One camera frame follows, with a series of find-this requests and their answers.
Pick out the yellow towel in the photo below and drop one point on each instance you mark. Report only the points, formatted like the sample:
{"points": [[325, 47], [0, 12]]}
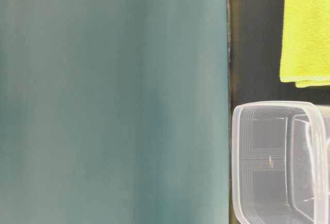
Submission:
{"points": [[305, 43]]}

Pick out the clear plastic container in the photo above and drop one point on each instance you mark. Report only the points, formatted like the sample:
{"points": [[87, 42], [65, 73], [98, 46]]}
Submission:
{"points": [[280, 162]]}

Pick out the teal backdrop curtain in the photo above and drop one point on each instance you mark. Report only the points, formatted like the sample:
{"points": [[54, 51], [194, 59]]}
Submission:
{"points": [[114, 111]]}

